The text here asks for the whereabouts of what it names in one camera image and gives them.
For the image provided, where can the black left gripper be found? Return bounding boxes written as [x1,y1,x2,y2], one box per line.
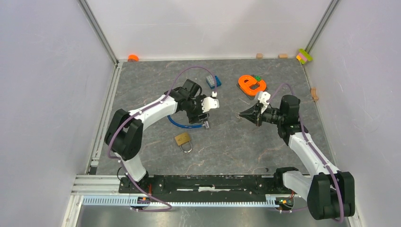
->
[186,95,209,124]

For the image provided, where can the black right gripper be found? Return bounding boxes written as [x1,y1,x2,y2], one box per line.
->
[239,102,285,127]

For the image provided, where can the blue cable lock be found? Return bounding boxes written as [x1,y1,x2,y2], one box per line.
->
[167,115,210,129]

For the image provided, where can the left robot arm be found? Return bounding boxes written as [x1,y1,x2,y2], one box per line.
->
[104,79,209,193]

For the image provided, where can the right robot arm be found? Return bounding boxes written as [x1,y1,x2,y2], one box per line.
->
[239,92,355,221]

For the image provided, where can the orange letter e block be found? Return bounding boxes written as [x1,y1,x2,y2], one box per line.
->
[237,75,267,96]

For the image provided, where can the brass padlock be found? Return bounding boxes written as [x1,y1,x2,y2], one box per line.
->
[174,132,193,153]

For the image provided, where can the blue toy brick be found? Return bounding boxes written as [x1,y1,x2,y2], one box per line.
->
[206,75,222,89]

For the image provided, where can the curved wooden block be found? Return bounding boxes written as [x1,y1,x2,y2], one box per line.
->
[310,87,319,102]

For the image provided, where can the stacked coloured toy bricks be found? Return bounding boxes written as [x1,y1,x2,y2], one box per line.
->
[296,49,313,65]

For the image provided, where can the orange round cap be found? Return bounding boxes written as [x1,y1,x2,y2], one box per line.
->
[127,54,139,62]

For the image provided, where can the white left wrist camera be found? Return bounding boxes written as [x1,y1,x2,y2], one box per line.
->
[201,91,219,113]

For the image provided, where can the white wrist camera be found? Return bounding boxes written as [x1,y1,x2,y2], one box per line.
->
[201,91,219,113]
[255,91,271,113]

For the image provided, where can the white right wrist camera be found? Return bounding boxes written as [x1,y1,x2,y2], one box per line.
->
[255,91,271,113]

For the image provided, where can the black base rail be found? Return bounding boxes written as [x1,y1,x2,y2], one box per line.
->
[118,175,300,204]

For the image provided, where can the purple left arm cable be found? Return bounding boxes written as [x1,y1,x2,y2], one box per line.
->
[107,66,218,213]

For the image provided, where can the light blue cable duct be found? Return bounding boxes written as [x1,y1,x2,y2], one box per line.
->
[82,195,278,207]

